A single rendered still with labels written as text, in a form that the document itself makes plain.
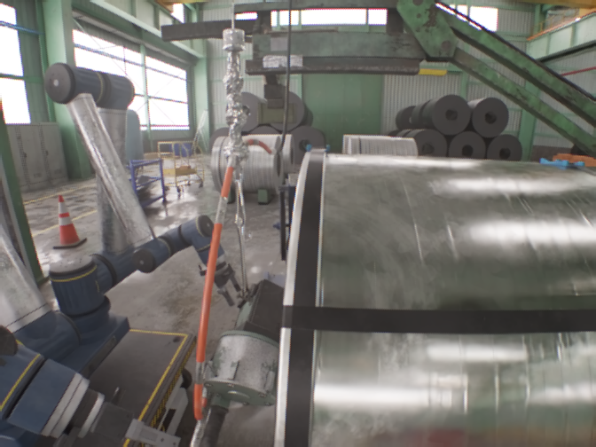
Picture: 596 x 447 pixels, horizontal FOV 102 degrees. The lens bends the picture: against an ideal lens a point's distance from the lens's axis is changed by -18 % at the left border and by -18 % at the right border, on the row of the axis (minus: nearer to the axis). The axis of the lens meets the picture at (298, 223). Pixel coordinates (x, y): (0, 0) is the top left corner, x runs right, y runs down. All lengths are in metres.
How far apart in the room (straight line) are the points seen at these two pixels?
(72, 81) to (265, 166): 4.64
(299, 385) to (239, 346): 0.21
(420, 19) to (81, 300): 1.86
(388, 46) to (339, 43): 0.21
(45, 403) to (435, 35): 1.57
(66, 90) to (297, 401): 1.21
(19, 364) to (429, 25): 1.57
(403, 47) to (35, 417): 1.55
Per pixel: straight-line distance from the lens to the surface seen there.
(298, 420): 0.43
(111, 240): 1.62
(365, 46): 1.39
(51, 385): 0.60
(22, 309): 0.80
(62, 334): 0.82
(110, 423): 0.60
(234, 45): 0.55
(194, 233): 1.26
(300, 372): 0.41
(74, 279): 1.47
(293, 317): 0.41
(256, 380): 0.58
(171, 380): 1.55
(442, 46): 1.41
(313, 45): 1.39
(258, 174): 5.68
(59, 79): 1.32
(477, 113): 13.13
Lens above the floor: 1.42
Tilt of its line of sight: 18 degrees down
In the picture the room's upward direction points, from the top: straight up
